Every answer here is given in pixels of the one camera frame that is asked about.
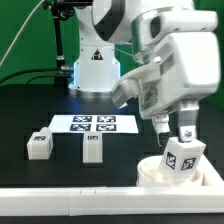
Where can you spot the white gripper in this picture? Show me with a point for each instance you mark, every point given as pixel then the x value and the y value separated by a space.
pixel 185 68

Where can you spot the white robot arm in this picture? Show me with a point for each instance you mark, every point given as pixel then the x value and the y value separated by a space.
pixel 109 22

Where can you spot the white marker sheet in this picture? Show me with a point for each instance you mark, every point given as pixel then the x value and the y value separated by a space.
pixel 93 123

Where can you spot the white L-shaped barrier wall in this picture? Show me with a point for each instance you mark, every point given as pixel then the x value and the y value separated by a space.
pixel 208 198

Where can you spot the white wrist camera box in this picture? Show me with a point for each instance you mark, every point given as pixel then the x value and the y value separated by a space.
pixel 151 27

